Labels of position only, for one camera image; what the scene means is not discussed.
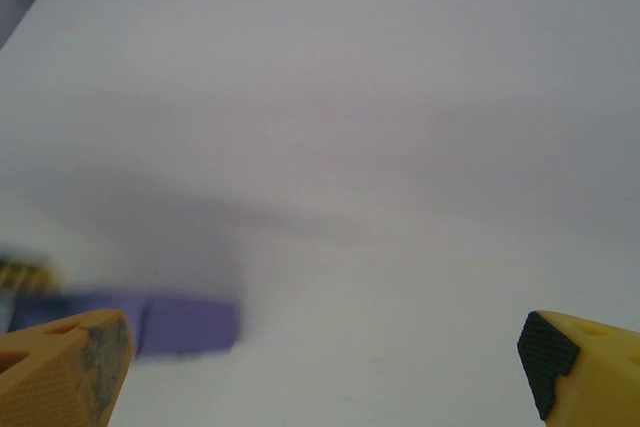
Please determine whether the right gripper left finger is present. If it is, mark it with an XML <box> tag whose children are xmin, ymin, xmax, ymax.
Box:
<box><xmin>0</xmin><ymin>309</ymin><xmax>135</xmax><ymax>427</ymax></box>

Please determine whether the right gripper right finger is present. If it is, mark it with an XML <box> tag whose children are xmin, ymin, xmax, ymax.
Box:
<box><xmin>517</xmin><ymin>310</ymin><xmax>640</xmax><ymax>427</ymax></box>

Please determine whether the purple paper box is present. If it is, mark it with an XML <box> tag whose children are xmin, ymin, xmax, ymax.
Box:
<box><xmin>9</xmin><ymin>294</ymin><xmax>240</xmax><ymax>359</ymax></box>

